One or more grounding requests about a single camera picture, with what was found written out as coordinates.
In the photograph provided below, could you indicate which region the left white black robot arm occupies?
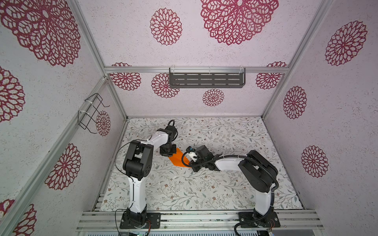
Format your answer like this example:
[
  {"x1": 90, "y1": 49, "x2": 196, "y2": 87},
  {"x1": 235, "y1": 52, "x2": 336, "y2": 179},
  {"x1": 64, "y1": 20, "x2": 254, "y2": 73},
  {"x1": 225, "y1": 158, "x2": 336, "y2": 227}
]
[{"x1": 123, "y1": 129, "x2": 177, "y2": 213}]

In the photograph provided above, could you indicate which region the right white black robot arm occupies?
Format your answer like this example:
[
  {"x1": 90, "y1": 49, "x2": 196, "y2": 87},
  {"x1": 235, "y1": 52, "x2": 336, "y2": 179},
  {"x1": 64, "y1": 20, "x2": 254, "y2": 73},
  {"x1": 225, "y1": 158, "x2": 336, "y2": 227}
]
[{"x1": 183, "y1": 147, "x2": 279, "y2": 217}]

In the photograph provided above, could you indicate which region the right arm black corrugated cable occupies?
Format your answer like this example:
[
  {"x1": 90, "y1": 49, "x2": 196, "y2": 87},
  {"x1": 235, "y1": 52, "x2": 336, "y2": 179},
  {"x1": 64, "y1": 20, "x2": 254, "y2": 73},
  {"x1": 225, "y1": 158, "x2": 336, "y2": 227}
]
[{"x1": 181, "y1": 145, "x2": 280, "y2": 236}]

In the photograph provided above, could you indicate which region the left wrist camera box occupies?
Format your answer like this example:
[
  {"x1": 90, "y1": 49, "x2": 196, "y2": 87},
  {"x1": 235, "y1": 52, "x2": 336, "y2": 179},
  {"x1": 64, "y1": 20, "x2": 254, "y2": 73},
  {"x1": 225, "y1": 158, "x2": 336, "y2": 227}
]
[{"x1": 165, "y1": 125, "x2": 178, "y2": 141}]

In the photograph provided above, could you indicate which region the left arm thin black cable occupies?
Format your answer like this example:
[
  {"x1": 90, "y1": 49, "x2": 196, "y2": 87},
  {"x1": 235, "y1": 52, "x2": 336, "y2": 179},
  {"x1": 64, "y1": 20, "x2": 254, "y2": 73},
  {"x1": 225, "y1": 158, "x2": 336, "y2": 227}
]
[{"x1": 114, "y1": 140, "x2": 141, "y2": 235}]

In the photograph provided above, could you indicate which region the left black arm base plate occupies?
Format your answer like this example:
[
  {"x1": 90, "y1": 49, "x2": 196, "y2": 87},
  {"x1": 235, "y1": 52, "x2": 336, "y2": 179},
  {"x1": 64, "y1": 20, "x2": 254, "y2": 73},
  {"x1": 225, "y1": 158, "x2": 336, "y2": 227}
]
[{"x1": 119, "y1": 212, "x2": 161, "y2": 229}]

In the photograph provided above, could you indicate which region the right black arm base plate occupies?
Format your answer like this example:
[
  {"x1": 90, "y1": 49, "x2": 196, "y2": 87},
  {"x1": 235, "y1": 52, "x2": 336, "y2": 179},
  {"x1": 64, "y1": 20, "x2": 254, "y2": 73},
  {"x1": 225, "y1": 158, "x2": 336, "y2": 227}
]
[{"x1": 238, "y1": 211, "x2": 281, "y2": 228}]

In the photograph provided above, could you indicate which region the grey slotted wall shelf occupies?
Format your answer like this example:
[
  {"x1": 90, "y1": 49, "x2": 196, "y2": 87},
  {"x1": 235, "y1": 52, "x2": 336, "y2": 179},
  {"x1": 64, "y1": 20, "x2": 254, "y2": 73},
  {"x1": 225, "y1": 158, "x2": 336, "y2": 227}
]
[{"x1": 168, "y1": 68, "x2": 246, "y2": 89}]

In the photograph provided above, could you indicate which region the black wire wall basket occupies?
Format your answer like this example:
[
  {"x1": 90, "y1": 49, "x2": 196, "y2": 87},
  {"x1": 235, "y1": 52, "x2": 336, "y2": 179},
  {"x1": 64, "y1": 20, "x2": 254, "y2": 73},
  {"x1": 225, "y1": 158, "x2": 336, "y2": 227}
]
[{"x1": 77, "y1": 93, "x2": 110, "y2": 134}]

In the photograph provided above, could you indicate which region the aluminium front rail frame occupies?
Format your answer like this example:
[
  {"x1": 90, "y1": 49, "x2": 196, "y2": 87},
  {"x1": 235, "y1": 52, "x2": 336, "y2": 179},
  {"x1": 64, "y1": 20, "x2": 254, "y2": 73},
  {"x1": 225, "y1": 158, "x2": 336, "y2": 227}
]
[{"x1": 75, "y1": 209, "x2": 324, "y2": 233}]

